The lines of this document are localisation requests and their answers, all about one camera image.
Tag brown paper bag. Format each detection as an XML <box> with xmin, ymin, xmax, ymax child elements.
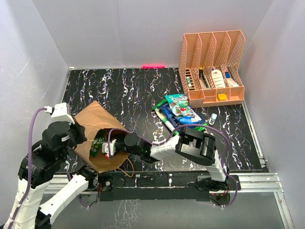
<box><xmin>75</xmin><ymin>101</ymin><xmax>130</xmax><ymax>173</ymax></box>

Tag green snack packet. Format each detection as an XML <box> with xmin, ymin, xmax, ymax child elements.
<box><xmin>90</xmin><ymin>130</ymin><xmax>109</xmax><ymax>157</ymax></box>

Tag blue sea salt vinegar bag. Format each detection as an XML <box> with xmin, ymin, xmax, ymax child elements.
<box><xmin>156</xmin><ymin>108</ymin><xmax>177</xmax><ymax>131</ymax></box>

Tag white blue snack packet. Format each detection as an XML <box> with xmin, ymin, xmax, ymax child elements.
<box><xmin>160</xmin><ymin>102</ymin><xmax>205</xmax><ymax>127</ymax></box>

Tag small colourful snack packet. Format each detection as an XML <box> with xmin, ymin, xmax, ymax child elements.
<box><xmin>165</xmin><ymin>94</ymin><xmax>193</xmax><ymax>117</ymax></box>

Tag blue M&M candy packet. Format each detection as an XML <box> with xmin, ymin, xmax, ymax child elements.
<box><xmin>177</xmin><ymin>114</ymin><xmax>202</xmax><ymax>125</ymax></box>

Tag green Chuba chips bag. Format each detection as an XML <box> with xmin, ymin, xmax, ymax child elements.
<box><xmin>153</xmin><ymin>99</ymin><xmax>208</xmax><ymax>132</ymax></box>

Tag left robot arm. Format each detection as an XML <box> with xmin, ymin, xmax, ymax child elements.
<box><xmin>1</xmin><ymin>121</ymin><xmax>99</xmax><ymax>229</ymax></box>

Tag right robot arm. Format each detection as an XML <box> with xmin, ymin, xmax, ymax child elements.
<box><xmin>111</xmin><ymin>127</ymin><xmax>231</xmax><ymax>193</ymax></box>

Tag pink tape strip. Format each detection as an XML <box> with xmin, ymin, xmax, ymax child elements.
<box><xmin>142</xmin><ymin>64</ymin><xmax>166</xmax><ymax>69</ymax></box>

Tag green white small bottles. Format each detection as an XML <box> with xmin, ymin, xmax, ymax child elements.
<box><xmin>186</xmin><ymin>76</ymin><xmax>194</xmax><ymax>90</ymax></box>

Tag small white blue bottle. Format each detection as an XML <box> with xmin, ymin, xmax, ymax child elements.
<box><xmin>208</xmin><ymin>113</ymin><xmax>217</xmax><ymax>125</ymax></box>

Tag black yellow marker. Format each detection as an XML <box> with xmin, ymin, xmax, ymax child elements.
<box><xmin>199</xmin><ymin>67</ymin><xmax>211</xmax><ymax>89</ymax></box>

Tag yellow block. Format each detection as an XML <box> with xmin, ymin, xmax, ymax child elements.
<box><xmin>217</xmin><ymin>93</ymin><xmax>227</xmax><ymax>101</ymax></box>

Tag white lotion bottle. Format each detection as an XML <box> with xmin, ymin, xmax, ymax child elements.
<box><xmin>211</xmin><ymin>69</ymin><xmax>226</xmax><ymax>88</ymax></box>

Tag orange mesh file organizer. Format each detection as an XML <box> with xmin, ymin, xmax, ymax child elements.
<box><xmin>179</xmin><ymin>30</ymin><xmax>245</xmax><ymax>108</ymax></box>

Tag white tube blue cap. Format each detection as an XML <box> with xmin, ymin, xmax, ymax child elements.
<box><xmin>225</xmin><ymin>72</ymin><xmax>239</xmax><ymax>87</ymax></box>

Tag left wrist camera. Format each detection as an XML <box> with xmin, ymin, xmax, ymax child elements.
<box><xmin>44</xmin><ymin>103</ymin><xmax>75</xmax><ymax>125</ymax></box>

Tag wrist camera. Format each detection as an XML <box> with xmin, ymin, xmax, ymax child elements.
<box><xmin>44</xmin><ymin>103</ymin><xmax>75</xmax><ymax>125</ymax></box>
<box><xmin>102</xmin><ymin>139</ymin><xmax>116</xmax><ymax>160</ymax></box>

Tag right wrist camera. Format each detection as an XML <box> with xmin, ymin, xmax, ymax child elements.
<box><xmin>102</xmin><ymin>139</ymin><xmax>116</xmax><ymax>160</ymax></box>

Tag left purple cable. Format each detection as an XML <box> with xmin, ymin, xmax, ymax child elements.
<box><xmin>0</xmin><ymin>107</ymin><xmax>99</xmax><ymax>229</ymax></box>

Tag purple cable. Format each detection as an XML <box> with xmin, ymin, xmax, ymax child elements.
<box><xmin>107</xmin><ymin>124</ymin><xmax>239</xmax><ymax>208</ymax></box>
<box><xmin>0</xmin><ymin>107</ymin><xmax>99</xmax><ymax>229</ymax></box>

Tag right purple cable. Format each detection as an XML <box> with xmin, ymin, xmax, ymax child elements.
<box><xmin>107</xmin><ymin>124</ymin><xmax>239</xmax><ymax>208</ymax></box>

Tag aluminium frame rail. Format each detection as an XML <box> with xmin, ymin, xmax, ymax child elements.
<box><xmin>35</xmin><ymin>101</ymin><xmax>294</xmax><ymax>229</ymax></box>

